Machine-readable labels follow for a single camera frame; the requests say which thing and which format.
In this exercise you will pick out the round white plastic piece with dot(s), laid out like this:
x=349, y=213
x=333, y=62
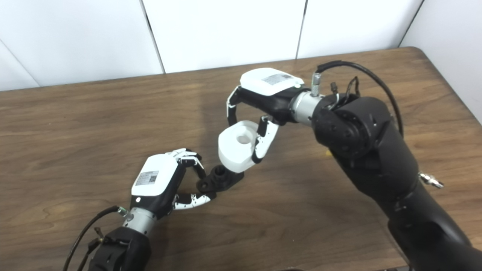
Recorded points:
x=233, y=154

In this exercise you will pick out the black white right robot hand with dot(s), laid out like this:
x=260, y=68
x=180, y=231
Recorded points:
x=269, y=84

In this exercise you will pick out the black plastic holder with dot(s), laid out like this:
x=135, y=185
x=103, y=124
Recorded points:
x=220, y=178

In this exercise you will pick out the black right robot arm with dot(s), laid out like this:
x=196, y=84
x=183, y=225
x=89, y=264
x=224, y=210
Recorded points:
x=376, y=150

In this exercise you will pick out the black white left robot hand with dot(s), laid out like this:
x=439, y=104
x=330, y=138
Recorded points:
x=156, y=177

